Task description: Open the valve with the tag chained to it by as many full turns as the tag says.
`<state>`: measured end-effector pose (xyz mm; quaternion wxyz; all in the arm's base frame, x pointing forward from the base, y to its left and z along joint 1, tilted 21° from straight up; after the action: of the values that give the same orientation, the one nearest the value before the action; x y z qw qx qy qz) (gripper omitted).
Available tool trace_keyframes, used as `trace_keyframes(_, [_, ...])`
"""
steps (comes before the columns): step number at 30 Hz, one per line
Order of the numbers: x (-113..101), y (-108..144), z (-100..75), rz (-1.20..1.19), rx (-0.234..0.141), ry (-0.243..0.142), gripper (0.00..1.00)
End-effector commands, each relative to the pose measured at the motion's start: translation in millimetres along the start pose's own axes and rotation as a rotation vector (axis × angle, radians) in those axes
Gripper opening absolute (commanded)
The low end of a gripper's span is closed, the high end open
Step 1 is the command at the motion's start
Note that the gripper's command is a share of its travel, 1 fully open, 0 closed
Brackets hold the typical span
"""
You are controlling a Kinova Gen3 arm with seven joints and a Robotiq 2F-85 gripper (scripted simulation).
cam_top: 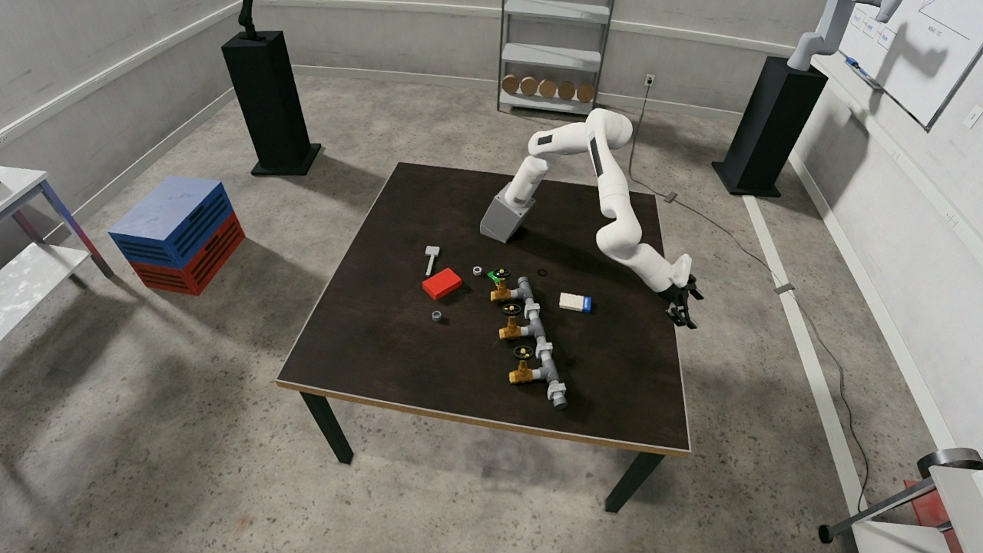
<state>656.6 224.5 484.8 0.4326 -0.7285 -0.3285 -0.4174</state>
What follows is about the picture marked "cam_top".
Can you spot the red rectangular block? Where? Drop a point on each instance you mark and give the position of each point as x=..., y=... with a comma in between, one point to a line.
x=442, y=283

